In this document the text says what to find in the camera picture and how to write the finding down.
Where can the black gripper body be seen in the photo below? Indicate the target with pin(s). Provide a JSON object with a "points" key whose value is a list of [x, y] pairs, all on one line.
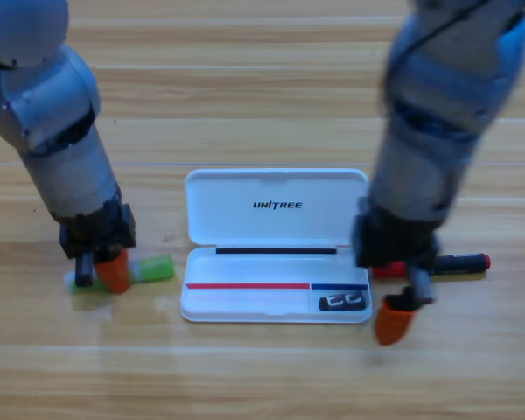
{"points": [[100, 227], [394, 240]]}

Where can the white Unitree pencil case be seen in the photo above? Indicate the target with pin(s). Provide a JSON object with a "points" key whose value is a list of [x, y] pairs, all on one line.
{"points": [[245, 219]]}

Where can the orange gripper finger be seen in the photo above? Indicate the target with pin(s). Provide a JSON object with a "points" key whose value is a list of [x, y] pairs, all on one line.
{"points": [[116, 273], [391, 324]]}

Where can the black eraser with white print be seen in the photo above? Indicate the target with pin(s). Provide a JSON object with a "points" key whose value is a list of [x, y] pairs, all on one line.
{"points": [[324, 304]]}

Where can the green and white glue stick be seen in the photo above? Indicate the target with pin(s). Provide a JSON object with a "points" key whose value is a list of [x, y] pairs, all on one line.
{"points": [[155, 267]]}

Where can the red black whiteboard marker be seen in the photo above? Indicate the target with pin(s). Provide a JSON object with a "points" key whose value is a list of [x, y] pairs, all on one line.
{"points": [[464, 263]]}

